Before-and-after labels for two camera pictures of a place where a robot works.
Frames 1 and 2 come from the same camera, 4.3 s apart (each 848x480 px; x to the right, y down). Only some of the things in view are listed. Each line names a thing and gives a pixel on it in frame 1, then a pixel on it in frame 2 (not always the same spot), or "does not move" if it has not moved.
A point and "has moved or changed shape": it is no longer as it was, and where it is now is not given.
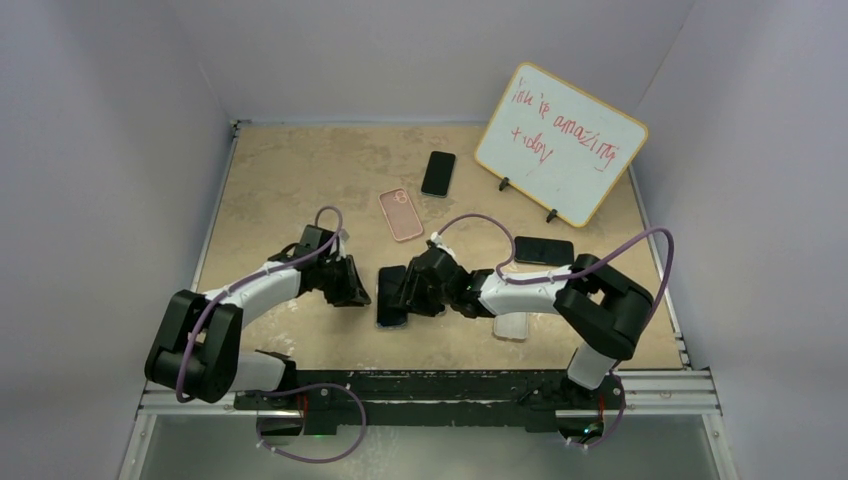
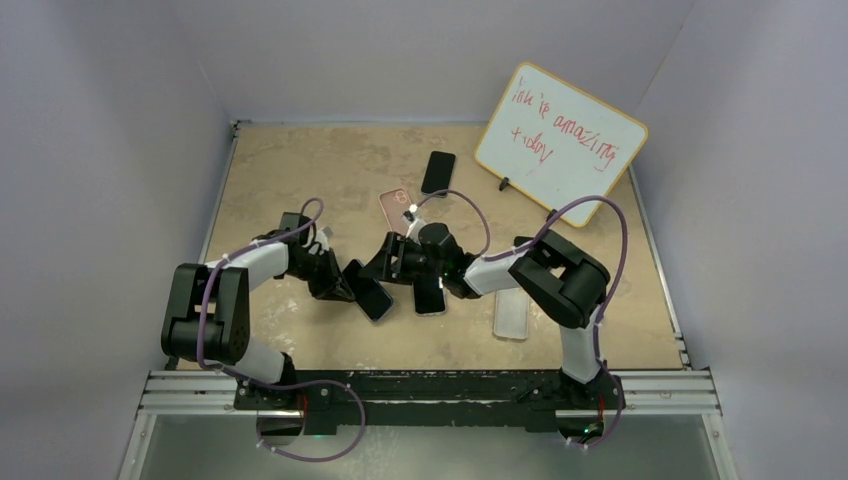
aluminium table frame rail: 152,405 does not move
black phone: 390,311 has moved or changed shape
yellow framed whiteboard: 561,145 does not move
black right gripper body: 425,299 -> 413,261
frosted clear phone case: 512,325 does not move
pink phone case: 400,214 does not move
